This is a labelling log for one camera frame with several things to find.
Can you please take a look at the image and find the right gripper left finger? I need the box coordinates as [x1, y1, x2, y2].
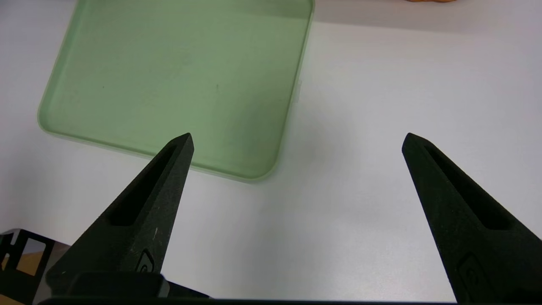
[46, 133, 194, 297]

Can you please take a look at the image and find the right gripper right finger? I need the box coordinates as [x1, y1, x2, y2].
[401, 133, 542, 303]

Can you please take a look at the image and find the light green plastic tray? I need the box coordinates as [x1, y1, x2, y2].
[37, 0, 315, 183]

